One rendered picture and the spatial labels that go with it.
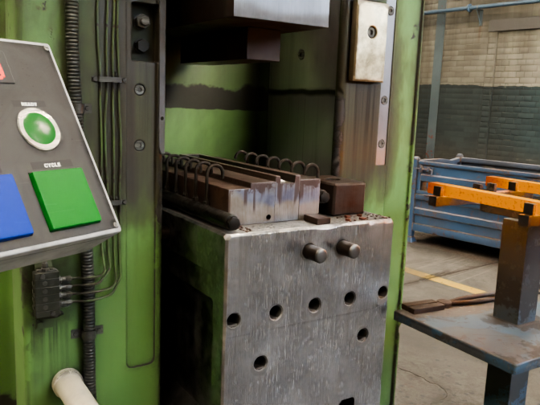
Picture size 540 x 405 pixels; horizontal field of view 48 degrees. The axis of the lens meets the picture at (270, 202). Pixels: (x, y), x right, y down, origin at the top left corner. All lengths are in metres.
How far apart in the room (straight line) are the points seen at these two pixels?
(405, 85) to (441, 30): 8.91
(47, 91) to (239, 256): 0.40
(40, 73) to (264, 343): 0.58
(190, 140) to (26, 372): 0.69
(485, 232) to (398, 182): 3.42
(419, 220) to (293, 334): 4.10
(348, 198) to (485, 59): 8.72
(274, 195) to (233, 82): 0.55
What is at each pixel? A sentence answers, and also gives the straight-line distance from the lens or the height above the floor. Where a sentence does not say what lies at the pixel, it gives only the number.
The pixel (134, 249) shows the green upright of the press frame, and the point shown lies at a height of 0.85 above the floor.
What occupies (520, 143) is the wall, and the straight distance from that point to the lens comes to 9.51.
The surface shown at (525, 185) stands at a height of 0.97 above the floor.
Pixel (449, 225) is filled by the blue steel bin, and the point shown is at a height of 0.20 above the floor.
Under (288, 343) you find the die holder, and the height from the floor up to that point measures 0.70.
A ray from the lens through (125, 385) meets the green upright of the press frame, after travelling 1.24.
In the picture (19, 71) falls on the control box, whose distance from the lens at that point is 0.84.
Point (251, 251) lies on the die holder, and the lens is 1.02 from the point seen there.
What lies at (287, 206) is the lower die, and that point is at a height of 0.94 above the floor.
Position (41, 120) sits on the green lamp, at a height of 1.10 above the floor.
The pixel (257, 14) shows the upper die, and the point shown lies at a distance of 1.07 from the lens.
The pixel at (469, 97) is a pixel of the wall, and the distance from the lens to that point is 9.96.
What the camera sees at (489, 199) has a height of 0.97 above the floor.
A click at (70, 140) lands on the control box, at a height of 1.07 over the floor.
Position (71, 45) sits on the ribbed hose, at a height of 1.21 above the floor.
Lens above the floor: 1.14
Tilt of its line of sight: 10 degrees down
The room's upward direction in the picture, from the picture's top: 2 degrees clockwise
